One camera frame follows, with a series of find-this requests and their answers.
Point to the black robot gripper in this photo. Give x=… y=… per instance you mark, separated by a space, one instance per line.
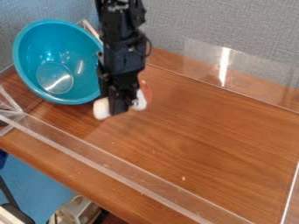
x=122 y=17

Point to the white brown toy mushroom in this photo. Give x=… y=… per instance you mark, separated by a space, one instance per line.
x=100 y=108

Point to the blue plastic bowl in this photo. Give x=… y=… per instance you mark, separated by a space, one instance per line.
x=55 y=58

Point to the clear acrylic front barrier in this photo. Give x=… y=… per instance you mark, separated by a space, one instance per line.
x=168 y=194

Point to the clear acrylic barrier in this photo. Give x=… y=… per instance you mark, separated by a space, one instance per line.
x=259 y=78
x=168 y=194

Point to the clear acrylic back barrier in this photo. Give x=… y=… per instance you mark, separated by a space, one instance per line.
x=259 y=78

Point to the beige box under table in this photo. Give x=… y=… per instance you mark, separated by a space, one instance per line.
x=78 y=211

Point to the black chair part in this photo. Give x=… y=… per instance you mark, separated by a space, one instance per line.
x=11 y=213

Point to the clear acrylic corner bracket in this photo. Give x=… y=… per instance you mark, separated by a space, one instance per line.
x=86 y=25

